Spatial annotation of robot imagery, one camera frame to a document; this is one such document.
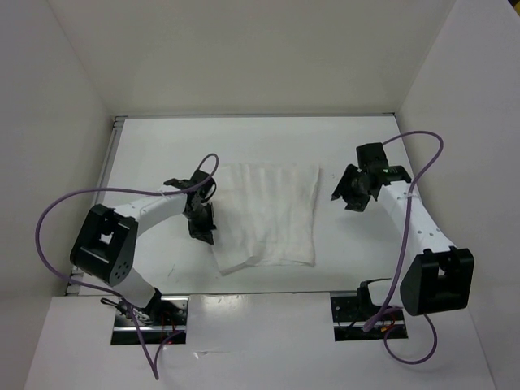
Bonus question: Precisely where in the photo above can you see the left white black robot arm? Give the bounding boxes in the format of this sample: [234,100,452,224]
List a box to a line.
[70,170,217,325]

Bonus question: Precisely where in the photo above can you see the white pleated skirt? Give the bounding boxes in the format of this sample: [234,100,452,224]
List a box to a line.
[212,162,320,275]

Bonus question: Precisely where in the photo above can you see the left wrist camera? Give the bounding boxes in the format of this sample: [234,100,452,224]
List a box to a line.
[190,169,215,193]

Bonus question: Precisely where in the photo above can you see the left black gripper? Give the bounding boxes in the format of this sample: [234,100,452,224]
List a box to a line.
[183,201,216,245]

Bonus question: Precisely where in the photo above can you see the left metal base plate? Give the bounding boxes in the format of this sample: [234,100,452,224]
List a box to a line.
[100,297,189,345]

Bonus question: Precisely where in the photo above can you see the metal base plate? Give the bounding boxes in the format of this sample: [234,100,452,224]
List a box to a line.
[330,293,408,342]
[100,297,189,345]

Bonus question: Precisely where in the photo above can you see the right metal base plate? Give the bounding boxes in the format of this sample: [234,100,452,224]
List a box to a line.
[330,293,408,342]

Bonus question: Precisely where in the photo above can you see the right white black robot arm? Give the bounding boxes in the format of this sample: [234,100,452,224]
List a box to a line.
[331,164,475,319]

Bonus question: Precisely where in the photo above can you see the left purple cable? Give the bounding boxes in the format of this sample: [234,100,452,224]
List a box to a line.
[35,152,220,380]

